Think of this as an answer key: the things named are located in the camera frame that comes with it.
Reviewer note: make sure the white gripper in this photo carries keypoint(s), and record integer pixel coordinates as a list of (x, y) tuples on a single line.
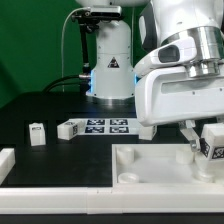
[(166, 93)]

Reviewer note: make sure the white square tabletop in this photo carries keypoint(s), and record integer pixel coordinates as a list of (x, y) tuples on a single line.
[(163, 164)]

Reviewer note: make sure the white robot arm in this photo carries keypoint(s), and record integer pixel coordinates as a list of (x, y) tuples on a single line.
[(145, 26)]

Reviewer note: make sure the black camera on stand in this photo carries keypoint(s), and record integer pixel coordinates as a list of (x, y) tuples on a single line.
[(88, 20)]

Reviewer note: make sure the apriltag base sheet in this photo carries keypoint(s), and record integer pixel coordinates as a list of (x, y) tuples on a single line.
[(108, 126)]

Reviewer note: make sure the white U-shaped obstacle fence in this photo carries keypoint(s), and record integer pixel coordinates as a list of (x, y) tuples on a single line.
[(119, 198)]

